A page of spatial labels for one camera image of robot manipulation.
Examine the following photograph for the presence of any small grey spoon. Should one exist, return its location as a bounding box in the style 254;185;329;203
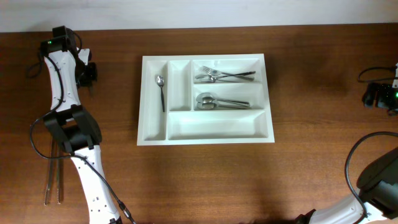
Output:
156;75;165;112

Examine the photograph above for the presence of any dark chopstick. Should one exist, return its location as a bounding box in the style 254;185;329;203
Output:
56;148;62;205
44;139;55;206

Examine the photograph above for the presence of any large silver spoon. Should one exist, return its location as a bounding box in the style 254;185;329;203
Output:
196;93;251;106
197;102;251;110

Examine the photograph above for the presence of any silver fork with long handle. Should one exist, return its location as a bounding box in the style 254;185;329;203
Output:
201;66;256;81

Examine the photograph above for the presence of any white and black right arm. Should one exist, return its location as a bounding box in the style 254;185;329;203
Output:
294;131;397;224

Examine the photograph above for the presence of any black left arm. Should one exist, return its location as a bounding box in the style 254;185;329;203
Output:
40;26;122;223

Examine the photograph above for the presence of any white cutlery tray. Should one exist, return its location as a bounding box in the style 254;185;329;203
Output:
137;54;274;146

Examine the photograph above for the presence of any black left camera cable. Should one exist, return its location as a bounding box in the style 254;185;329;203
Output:
25;29;137;224

